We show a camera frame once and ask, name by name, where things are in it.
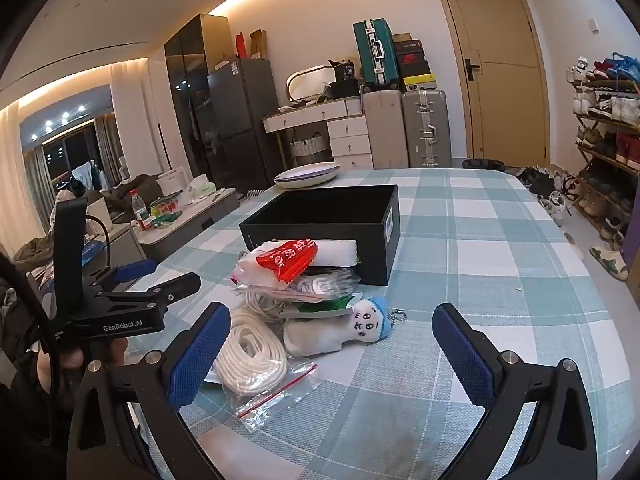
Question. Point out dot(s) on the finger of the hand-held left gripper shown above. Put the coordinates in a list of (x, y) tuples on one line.
[(175, 287), (135, 268)]

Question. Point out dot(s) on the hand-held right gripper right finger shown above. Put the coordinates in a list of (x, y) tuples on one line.
[(460, 355)]

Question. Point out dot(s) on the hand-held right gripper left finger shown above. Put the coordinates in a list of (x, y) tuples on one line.
[(200, 355)]

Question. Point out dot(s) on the red snack packet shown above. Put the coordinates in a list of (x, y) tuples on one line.
[(287, 260)]

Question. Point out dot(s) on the green medicine packet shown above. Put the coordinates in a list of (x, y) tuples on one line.
[(320, 308)]

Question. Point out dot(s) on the black cardboard box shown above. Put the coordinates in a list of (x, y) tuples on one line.
[(370, 255)]

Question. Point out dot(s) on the person's left forearm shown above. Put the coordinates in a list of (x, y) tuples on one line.
[(20, 410)]

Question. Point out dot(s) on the person's left hand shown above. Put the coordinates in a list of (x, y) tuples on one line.
[(72, 360)]

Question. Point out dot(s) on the olive jacket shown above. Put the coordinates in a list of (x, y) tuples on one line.
[(35, 255)]

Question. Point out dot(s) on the red cap water bottle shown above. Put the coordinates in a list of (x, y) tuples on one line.
[(140, 210)]

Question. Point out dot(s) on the green snack bag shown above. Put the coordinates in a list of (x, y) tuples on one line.
[(165, 209)]

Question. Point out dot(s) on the low grey cabinet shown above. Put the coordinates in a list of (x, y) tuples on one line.
[(190, 220)]

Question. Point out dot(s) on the hanging clothes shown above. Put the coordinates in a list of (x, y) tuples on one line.
[(90, 175)]

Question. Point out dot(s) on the white kettle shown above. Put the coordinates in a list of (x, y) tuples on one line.
[(172, 180)]

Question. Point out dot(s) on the white plastic bag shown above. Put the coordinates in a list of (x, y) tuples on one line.
[(200, 187)]

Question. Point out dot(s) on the grey curtain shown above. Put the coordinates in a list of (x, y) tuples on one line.
[(107, 150)]

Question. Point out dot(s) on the white slipper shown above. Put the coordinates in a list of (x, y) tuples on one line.
[(574, 246)]

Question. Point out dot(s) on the purple oval plate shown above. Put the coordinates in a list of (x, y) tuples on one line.
[(310, 184)]

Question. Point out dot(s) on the camouflage slipper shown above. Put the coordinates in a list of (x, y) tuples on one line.
[(607, 262)]

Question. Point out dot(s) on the black refrigerator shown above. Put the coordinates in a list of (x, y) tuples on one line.
[(240, 125)]

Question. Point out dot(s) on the white oval plate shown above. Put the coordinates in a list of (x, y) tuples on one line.
[(305, 170)]

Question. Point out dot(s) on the pile of shoes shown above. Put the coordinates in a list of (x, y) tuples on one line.
[(550, 190)]

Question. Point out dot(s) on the dark tall cabinet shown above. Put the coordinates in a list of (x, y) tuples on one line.
[(187, 85)]

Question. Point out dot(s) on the woven basket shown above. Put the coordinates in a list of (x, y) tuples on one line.
[(307, 150)]

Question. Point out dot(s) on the dark round mat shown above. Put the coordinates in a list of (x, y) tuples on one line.
[(482, 163)]

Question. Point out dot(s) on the silver suitcase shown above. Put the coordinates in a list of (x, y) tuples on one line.
[(425, 130)]

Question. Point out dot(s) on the white dresser with drawers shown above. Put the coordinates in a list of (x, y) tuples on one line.
[(350, 140)]

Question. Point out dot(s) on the beige suitcase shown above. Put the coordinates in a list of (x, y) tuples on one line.
[(384, 130)]

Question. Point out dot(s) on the oval mirror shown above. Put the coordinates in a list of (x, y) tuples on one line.
[(310, 82)]

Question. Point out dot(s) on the brown cardboard box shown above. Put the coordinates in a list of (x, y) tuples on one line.
[(257, 44)]

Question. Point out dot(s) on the black bag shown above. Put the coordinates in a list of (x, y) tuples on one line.
[(345, 80)]

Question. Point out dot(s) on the yellow and black shoe box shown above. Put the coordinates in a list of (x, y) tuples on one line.
[(419, 82)]

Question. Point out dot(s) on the beige door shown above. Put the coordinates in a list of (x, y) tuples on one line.
[(500, 70)]

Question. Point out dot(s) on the shoe rack with shoes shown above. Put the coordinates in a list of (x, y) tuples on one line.
[(615, 105)]

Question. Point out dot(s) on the black and red shoe box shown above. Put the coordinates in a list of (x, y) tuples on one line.
[(411, 59)]

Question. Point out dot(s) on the teal suitcase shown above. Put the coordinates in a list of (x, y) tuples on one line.
[(375, 52)]

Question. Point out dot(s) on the brown shoe box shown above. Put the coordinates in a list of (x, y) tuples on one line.
[(406, 38)]

